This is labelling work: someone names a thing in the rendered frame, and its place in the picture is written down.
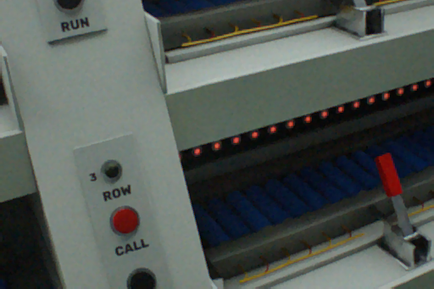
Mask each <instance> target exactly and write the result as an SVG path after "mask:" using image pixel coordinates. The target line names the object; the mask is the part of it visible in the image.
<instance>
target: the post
mask: <svg viewBox="0 0 434 289"><path fill-rule="evenodd" d="M101 1H102V7H103V12H104V15H105V21H106V24H107V27H108V29H105V30H101V31H95V32H92V33H88V34H84V35H80V36H74V37H69V38H64V39H60V40H56V41H52V42H47V39H46V36H45V34H44V30H43V25H42V20H41V15H40V12H39V8H38V6H37V4H38V2H37V0H0V41H1V43H2V45H3V48H4V49H5V53H6V54H7V55H8V63H9V66H10V69H11V75H12V79H13V83H14V90H15V94H16V97H17V100H18V106H19V112H20V115H21V119H22V125H23V128H24V131H25V137H26V143H27V147H28V150H29V153H30V156H31V165H32V168H33V172H34V175H35V178H36V184H37V190H38V191H37V192H34V193H30V194H27V195H26V196H27V199H28V203H29V204H30V208H33V211H34V214H35V215H36V221H37V223H38V225H39V227H40V229H41V231H42V236H43V238H44V241H45V243H46V244H47V248H48V252H49V254H50V257H51V258H52V261H53V263H54V266H55V270H56V272H57V274H58V277H59V279H60V281H61V284H62V287H63V289H112V288H111V285H110V283H109V278H108V274H107V272H106V268H105V263H104V260H103V255H102V253H101V250H100V247H99V244H98V240H97V233H96V231H95V227H94V224H93V222H92V217H91V214H90V210H89V207H88V202H87V199H86V194H85V191H84V188H83V185H82V183H81V174H80V171H79V169H78V166H77V163H76V160H75V152H74V148H77V147H81V146H84V145H86V144H93V143H95V142H100V141H103V140H105V139H109V138H114V137H117V136H122V135H124V134H127V133H133V136H134V139H135V142H136V147H137V151H138V157H139V159H140V163H141V166H142V171H143V174H144V177H145V183H146V187H147V192H148V195H149V197H150V200H151V204H152V206H153V215H154V218H155V221H156V224H157V227H158V230H159V235H160V241H161V244H162V247H163V250H164V256H165V258H166V261H167V265H168V271H169V273H170V279H171V281H172V284H173V287H174V289H213V288H212V285H211V282H210V279H209V273H208V271H207V265H206V262H205V258H204V256H203V250H202V248H201V242H200V238H199V234H198V229H197V227H196V223H195V220H194V214H193V212H192V206H191V203H190V200H189V197H188V193H187V187H186V182H185V178H184V175H183V172H182V169H181V161H180V158H179V154H178V151H177V147H176V144H175V139H174V133H173V130H172V127H171V123H170V118H169V115H168V109H167V105H166V101H165V99H164V94H163V90H162V84H161V81H160V78H159V73H158V70H157V66H156V59H155V57H154V53H153V48H152V42H151V39H150V35H149V33H148V30H147V21H146V18H145V14H144V12H143V9H142V0H101Z"/></svg>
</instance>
